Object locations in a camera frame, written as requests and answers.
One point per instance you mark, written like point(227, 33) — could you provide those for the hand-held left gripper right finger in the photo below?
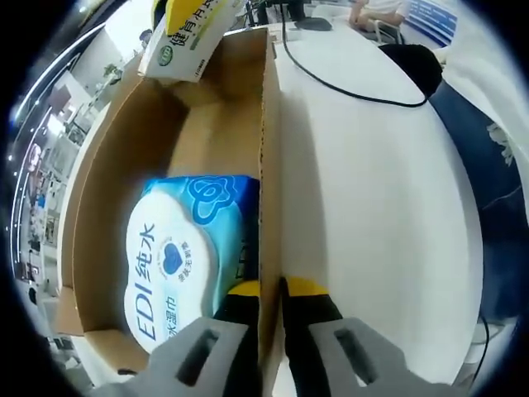
point(306, 322)

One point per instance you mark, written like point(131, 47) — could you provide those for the blue wet wipes pack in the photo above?
point(173, 256)

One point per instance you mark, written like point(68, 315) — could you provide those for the white green carton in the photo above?
point(186, 58)

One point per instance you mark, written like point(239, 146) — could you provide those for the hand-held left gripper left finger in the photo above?
point(241, 331)

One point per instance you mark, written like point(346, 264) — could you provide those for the black monitor stand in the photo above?
point(314, 25)

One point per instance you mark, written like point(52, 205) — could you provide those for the blue white banner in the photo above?
point(434, 20)

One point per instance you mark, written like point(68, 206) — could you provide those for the black cloth bundle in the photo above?
point(413, 66)

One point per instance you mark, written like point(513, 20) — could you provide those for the white office chair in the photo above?
point(388, 35)

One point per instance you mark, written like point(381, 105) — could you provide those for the brown cardboard shoe box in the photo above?
point(124, 144)

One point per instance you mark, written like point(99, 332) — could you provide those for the person's white shirt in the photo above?
point(487, 82)

